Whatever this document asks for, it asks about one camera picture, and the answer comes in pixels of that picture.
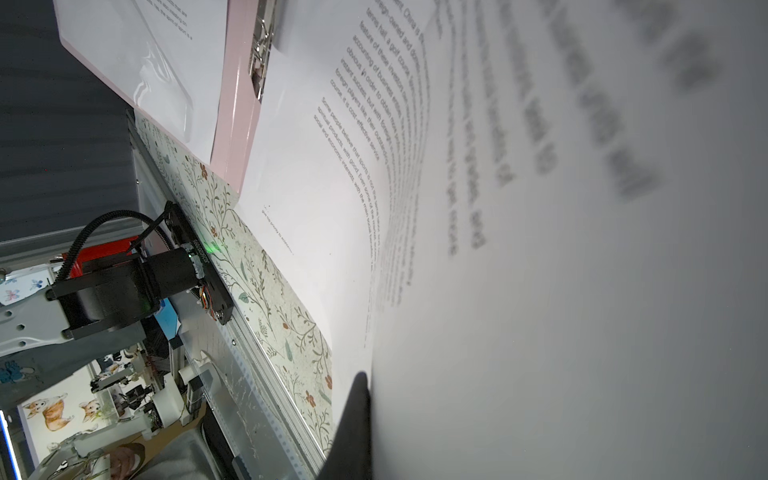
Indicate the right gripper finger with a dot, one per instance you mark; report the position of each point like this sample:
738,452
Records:
350,456

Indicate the printed sheet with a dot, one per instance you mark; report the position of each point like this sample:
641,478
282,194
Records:
331,189
165,58
587,294

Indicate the pink paper folder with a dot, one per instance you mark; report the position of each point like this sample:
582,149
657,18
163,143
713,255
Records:
239,110

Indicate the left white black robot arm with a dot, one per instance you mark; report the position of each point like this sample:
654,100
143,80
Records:
55,332

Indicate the metal folder clip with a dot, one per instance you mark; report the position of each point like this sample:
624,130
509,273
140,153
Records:
262,40

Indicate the aluminium front rail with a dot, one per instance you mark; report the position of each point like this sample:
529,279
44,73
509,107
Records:
255,414

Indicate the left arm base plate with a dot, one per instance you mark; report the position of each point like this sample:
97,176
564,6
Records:
211,289

